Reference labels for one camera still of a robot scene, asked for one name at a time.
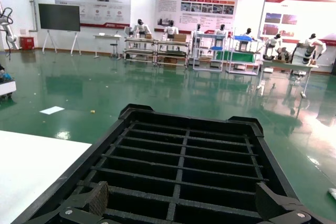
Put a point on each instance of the white floor object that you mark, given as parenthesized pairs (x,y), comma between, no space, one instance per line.
(333,193)

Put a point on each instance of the white shelf with blue trays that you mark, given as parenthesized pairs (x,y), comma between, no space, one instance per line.
(210,48)

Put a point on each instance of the white wall pipe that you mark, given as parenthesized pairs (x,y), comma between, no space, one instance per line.
(33,1)

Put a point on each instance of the black display on white stand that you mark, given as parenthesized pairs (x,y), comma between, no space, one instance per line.
(59,16)

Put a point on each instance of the black stool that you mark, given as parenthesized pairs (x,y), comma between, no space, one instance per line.
(114,49)

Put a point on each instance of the white work table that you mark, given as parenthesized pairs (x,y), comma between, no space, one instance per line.
(288,65)

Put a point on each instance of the white paper sheet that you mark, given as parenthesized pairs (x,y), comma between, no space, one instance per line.
(52,110)

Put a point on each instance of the metal tube workbench rack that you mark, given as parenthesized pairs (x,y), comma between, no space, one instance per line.
(172,53)
(139,51)

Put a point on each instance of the white cart platform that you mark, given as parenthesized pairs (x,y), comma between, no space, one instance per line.
(6,86)

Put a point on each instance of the white collaborative robot arm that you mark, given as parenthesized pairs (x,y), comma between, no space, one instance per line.
(8,28)

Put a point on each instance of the small cardboard box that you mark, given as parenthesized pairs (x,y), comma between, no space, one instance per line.
(179,37)

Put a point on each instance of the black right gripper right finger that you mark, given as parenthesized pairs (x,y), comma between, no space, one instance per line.
(267,203)

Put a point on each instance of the wall info board red photos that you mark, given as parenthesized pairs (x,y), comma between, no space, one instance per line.
(294,16)

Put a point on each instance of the white desk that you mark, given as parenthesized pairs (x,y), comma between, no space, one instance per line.
(107,36)

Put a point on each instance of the wall info board photo strip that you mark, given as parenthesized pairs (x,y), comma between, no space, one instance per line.
(197,9)

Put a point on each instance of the red fire cabinet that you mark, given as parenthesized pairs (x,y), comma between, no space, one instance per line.
(27,43)

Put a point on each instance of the white black humanoid robot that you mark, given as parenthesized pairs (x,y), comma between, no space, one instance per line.
(274,44)
(248,32)
(311,47)
(171,31)
(198,33)
(221,31)
(140,28)

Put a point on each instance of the black slotted plastic container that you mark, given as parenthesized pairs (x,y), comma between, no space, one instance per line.
(210,155)

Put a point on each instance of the wall info board with icons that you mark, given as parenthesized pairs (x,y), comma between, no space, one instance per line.
(92,3)

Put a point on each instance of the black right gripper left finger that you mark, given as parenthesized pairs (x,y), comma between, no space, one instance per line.
(98,197)

